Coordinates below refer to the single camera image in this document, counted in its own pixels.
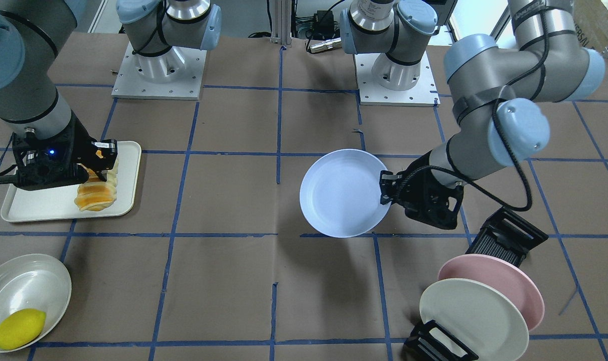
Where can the yellow lemon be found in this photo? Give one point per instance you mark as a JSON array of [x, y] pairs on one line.
[[21, 328]]

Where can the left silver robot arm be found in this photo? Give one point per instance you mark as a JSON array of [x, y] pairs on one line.
[[495, 93]]

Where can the blue round plate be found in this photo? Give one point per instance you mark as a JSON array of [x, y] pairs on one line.
[[340, 193]]

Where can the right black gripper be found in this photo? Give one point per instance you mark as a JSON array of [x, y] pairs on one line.
[[82, 147]]

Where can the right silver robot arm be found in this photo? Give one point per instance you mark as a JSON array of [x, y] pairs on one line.
[[32, 34]]

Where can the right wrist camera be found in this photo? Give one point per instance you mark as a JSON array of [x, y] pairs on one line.
[[45, 165]]

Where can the orange striped bread loaf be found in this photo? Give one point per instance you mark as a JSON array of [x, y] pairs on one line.
[[95, 195]]

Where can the cream round plate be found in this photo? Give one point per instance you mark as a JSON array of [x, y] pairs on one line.
[[35, 281]]

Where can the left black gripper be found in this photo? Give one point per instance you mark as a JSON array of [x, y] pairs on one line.
[[420, 189]]

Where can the aluminium frame post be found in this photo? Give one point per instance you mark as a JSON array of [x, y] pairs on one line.
[[281, 20]]

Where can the black dish rack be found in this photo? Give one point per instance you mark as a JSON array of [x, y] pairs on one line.
[[504, 235]]

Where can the pink plate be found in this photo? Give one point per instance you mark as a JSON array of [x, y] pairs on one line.
[[503, 277]]

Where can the white rectangular tray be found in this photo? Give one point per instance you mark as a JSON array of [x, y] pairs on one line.
[[57, 203]]

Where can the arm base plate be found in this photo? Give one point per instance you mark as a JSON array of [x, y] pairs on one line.
[[384, 83], [176, 75]]

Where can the cream plate in rack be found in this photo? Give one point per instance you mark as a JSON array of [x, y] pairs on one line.
[[482, 318]]

